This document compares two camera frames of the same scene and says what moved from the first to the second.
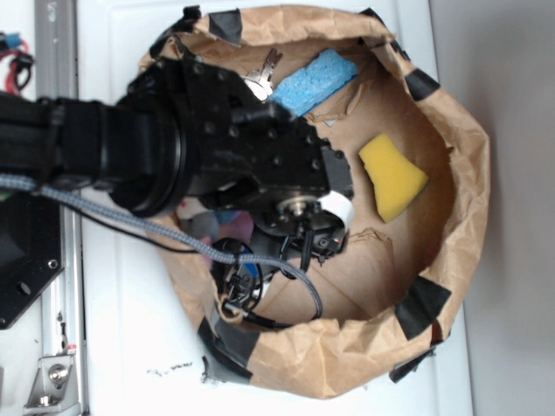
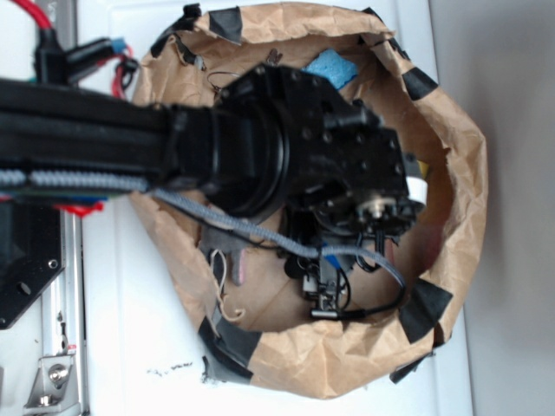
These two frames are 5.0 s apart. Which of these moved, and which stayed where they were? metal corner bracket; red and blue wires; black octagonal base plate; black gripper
Moved: black gripper; red and blue wires
Stayed: black octagonal base plate; metal corner bracket
